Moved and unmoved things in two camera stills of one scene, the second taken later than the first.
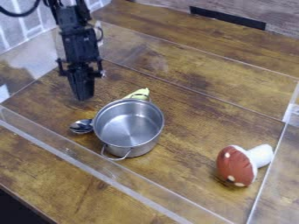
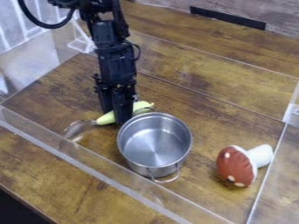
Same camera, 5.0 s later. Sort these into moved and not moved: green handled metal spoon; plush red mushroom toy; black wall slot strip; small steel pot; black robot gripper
Moved: small steel pot; green handled metal spoon; black robot gripper
Not moved: black wall slot strip; plush red mushroom toy
